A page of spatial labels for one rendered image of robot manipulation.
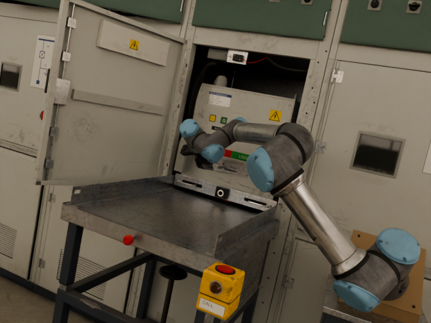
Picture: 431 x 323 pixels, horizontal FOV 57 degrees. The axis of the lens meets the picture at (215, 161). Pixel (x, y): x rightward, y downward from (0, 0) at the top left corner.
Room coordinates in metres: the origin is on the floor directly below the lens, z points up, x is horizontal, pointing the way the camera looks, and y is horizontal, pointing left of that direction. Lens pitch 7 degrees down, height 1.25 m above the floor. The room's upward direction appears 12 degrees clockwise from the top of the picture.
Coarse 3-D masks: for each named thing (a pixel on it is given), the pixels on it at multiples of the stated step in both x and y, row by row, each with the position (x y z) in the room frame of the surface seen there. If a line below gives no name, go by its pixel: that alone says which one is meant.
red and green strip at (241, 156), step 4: (224, 152) 1.90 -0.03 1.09; (228, 152) 1.90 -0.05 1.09; (232, 152) 1.89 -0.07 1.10; (236, 152) 1.88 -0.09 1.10; (228, 156) 1.89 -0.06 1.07; (232, 156) 1.89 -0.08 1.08; (236, 156) 1.88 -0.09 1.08; (240, 156) 1.87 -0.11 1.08; (244, 156) 1.86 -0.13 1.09; (244, 160) 1.86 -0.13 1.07
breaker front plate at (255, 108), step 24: (240, 96) 1.90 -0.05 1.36; (264, 96) 1.85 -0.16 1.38; (216, 120) 1.93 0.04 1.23; (264, 120) 1.84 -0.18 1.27; (288, 120) 1.80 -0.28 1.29; (240, 144) 1.88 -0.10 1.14; (192, 168) 1.96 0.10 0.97; (216, 168) 1.91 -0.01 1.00; (240, 168) 1.87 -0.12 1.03; (264, 192) 1.81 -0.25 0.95
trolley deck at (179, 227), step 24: (168, 192) 1.86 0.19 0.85; (72, 216) 1.32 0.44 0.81; (96, 216) 1.28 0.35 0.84; (120, 216) 1.33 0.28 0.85; (144, 216) 1.39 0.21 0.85; (168, 216) 1.45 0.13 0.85; (192, 216) 1.52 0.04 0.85; (216, 216) 1.60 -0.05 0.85; (240, 216) 1.68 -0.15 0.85; (120, 240) 1.24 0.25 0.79; (144, 240) 1.20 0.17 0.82; (168, 240) 1.18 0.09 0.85; (192, 240) 1.23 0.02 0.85; (264, 240) 1.52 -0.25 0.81; (192, 264) 1.14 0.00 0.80
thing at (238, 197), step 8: (176, 176) 1.98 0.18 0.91; (184, 176) 1.96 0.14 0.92; (176, 184) 1.97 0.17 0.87; (184, 184) 1.96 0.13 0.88; (192, 184) 1.94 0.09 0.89; (200, 184) 1.93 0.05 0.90; (208, 184) 1.91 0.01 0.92; (216, 184) 1.90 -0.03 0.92; (208, 192) 1.91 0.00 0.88; (232, 192) 1.86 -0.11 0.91; (240, 192) 1.85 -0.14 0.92; (232, 200) 1.86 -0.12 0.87; (240, 200) 1.84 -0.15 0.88; (248, 200) 1.83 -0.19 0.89; (256, 200) 1.81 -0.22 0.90; (264, 200) 1.80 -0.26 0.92; (272, 200) 1.79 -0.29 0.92; (256, 208) 1.81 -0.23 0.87; (264, 208) 1.80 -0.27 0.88
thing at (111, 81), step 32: (64, 0) 1.52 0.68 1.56; (64, 32) 1.54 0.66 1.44; (96, 32) 1.66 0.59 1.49; (128, 32) 1.74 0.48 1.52; (160, 32) 1.85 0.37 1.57; (64, 64) 1.56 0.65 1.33; (96, 64) 1.68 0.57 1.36; (128, 64) 1.79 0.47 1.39; (160, 64) 1.88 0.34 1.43; (64, 96) 1.57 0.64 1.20; (96, 96) 1.68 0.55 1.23; (128, 96) 1.81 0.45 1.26; (160, 96) 1.94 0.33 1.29; (64, 128) 1.61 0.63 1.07; (96, 128) 1.71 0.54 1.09; (128, 128) 1.83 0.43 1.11; (160, 128) 1.96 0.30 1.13; (64, 160) 1.63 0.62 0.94; (96, 160) 1.73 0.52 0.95; (128, 160) 1.85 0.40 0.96
